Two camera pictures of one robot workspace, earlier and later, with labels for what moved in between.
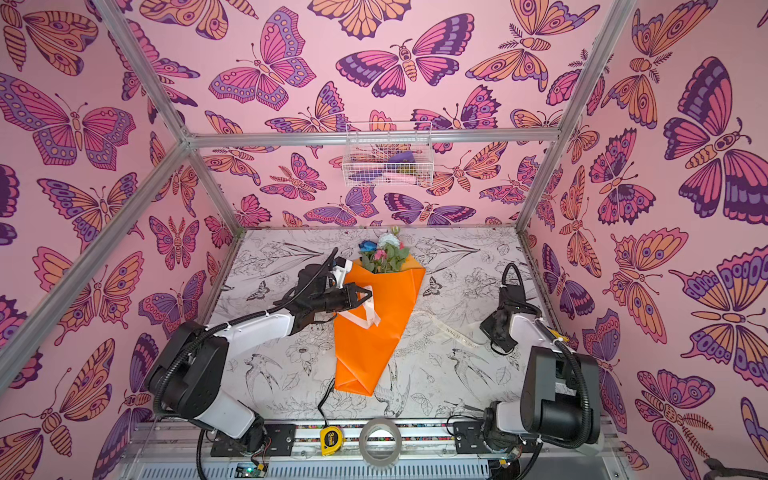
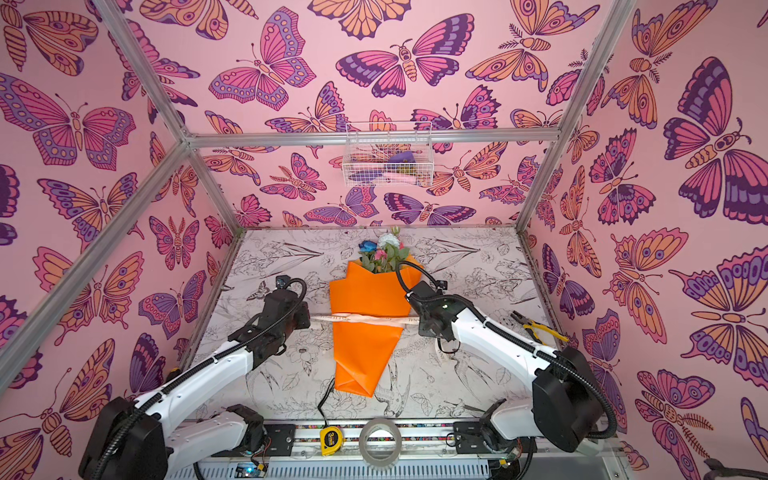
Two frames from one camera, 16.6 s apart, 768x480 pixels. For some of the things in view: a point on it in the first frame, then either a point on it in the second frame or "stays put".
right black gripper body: x=498 y=335 to x=424 y=315
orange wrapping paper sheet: x=364 y=356 stays put
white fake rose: x=388 y=238 stays put
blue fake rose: x=368 y=246 stays put
